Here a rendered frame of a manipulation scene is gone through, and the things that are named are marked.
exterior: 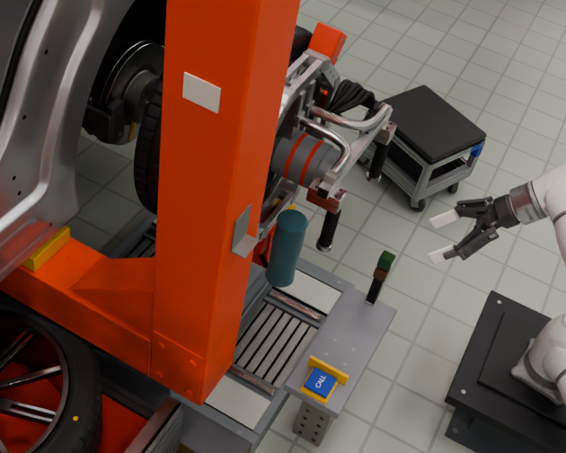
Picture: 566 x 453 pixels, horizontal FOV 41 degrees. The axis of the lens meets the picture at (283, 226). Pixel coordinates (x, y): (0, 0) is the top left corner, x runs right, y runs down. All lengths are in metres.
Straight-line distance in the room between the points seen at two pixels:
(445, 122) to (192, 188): 2.03
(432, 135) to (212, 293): 1.81
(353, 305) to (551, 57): 2.77
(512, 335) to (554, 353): 0.27
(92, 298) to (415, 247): 1.64
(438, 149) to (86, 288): 1.72
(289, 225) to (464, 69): 2.44
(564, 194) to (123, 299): 1.03
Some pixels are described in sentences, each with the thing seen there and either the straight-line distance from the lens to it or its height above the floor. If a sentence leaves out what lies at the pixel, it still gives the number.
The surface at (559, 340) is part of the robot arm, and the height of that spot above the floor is 0.54.
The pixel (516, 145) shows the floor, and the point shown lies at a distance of 3.94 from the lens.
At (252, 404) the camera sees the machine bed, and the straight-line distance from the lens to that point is 2.50.
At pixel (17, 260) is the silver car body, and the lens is 1.92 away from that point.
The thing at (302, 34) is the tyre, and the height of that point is 1.15.
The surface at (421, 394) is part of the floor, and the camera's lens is 2.76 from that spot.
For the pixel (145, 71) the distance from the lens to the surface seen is 2.25.
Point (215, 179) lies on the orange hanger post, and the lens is 1.36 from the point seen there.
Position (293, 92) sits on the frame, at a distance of 1.90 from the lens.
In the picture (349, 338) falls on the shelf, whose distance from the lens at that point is 2.24.
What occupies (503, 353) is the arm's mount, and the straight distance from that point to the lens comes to 2.57.
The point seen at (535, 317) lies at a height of 0.30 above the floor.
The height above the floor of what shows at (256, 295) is 0.15.
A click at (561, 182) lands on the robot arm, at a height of 1.23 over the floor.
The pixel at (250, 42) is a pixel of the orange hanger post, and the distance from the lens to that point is 1.17.
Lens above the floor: 2.23
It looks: 46 degrees down
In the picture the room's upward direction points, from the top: 13 degrees clockwise
